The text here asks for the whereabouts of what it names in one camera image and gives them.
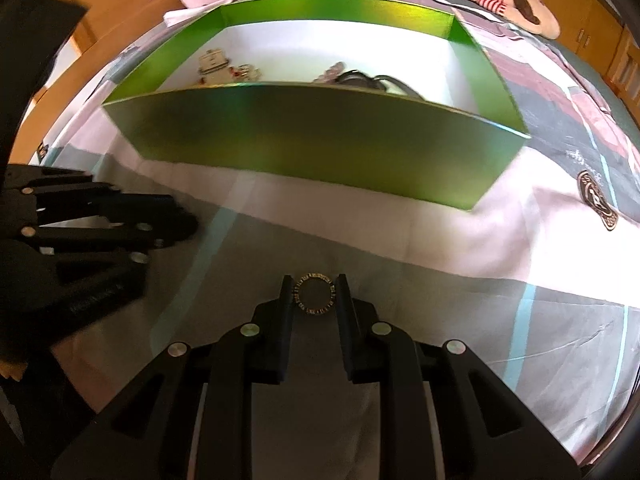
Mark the small gem-studded ring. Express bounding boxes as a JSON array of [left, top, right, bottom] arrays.
[[294, 272, 335, 317]]

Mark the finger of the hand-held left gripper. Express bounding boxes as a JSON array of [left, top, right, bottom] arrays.
[[37, 219, 198, 306], [7, 164, 198, 229]]

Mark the pale pink bead bracelet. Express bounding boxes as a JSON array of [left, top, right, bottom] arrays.
[[314, 61, 351, 84]]

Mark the green cardboard box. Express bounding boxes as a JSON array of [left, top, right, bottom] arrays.
[[101, 0, 532, 211]]

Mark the wooden wardrobe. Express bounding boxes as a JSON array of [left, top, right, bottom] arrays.
[[500, 0, 626, 71]]

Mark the small metallic bead bracelet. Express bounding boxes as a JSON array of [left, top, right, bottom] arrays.
[[227, 62, 263, 83]]

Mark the cream bangle with tag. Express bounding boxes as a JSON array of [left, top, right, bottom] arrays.
[[197, 47, 233, 86]]

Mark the wooden bed headboard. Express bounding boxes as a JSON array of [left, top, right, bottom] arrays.
[[10, 0, 186, 166]]

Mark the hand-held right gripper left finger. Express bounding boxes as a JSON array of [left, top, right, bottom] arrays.
[[50, 275, 294, 480]]

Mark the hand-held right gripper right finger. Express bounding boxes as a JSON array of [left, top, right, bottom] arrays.
[[337, 274, 583, 480]]

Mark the wooden bed footboard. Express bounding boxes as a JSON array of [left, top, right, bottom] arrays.
[[602, 25, 640, 106]]

